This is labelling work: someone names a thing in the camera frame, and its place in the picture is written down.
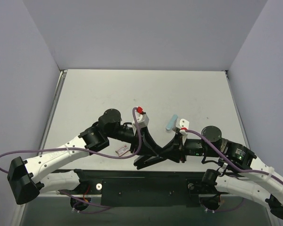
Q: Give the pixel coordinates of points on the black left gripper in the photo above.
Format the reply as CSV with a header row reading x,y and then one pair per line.
x,y
137,142

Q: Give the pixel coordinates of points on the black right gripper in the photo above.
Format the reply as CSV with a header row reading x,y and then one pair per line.
x,y
179,146

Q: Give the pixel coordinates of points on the black stapler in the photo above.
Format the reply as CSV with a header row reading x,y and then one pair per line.
x,y
144,161

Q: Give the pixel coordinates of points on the light blue white stapler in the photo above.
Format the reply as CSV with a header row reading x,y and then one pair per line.
x,y
170,125

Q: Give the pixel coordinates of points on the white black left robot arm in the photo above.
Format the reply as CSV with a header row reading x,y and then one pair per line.
x,y
30,177

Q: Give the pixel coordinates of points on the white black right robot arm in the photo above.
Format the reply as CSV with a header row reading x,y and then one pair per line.
x,y
265,186

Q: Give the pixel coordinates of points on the red white staple box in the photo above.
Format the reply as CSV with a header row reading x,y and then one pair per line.
x,y
122,150

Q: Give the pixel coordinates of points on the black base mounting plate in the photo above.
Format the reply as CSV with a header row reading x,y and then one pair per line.
x,y
111,189

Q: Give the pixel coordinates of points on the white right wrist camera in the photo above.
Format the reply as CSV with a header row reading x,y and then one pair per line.
x,y
182,125

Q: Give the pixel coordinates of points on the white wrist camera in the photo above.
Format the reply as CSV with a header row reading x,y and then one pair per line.
x,y
141,118
182,125

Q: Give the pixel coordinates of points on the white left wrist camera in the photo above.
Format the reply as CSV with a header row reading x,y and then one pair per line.
x,y
141,118

